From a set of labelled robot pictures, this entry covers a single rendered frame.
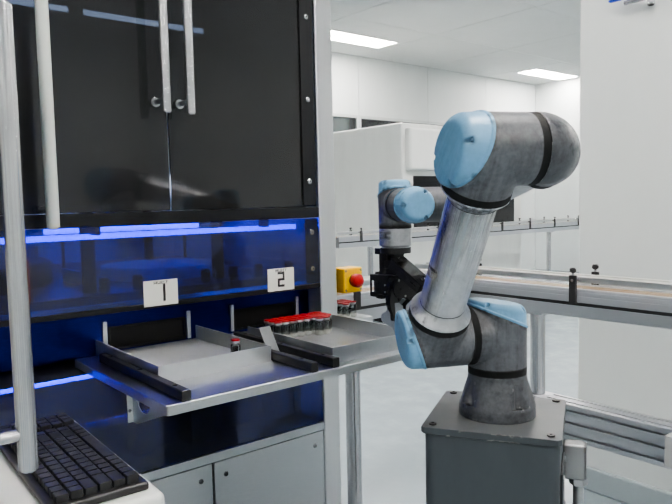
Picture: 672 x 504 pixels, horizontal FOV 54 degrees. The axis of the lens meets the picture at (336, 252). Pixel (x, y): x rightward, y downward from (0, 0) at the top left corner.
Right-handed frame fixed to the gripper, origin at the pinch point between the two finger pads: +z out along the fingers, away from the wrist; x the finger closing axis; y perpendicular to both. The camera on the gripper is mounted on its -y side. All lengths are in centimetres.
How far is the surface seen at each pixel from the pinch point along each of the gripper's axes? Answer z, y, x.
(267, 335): -0.6, 19.7, 24.1
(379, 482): 91, 100, -83
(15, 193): -33, -16, 85
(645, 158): -44, 14, -144
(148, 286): -12, 38, 44
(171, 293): -10, 38, 38
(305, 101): -58, 39, -3
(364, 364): 4.3, -1.4, 13.4
